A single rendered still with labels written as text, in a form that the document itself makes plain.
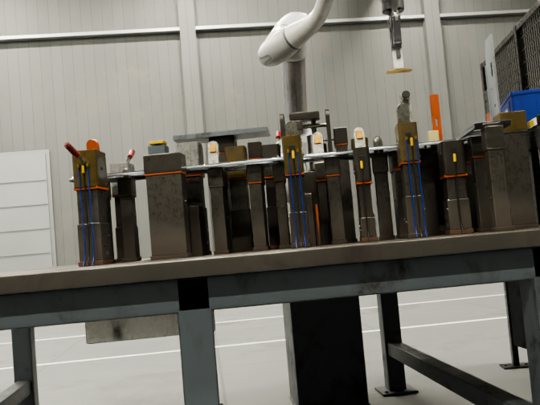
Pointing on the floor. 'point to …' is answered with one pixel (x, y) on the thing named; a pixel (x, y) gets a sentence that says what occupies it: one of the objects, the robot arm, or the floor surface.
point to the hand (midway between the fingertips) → (398, 59)
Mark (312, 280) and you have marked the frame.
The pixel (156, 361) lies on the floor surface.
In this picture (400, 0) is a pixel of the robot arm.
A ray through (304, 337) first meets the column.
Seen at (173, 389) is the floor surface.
